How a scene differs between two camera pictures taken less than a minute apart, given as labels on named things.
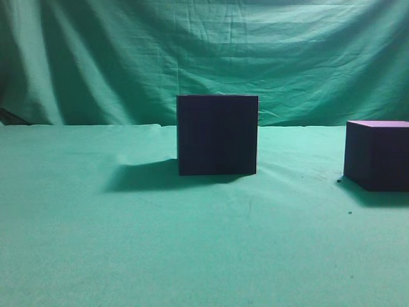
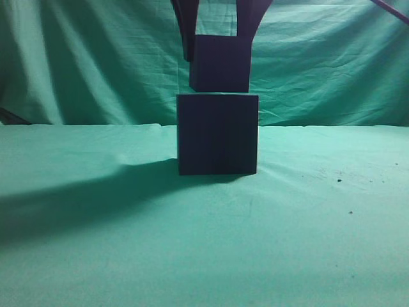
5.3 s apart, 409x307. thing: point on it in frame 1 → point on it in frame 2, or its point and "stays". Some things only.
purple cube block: x=376 y=155 → x=221 y=63
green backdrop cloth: x=311 y=62 stays
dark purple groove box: x=217 y=134 stays
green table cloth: x=98 y=215 stays
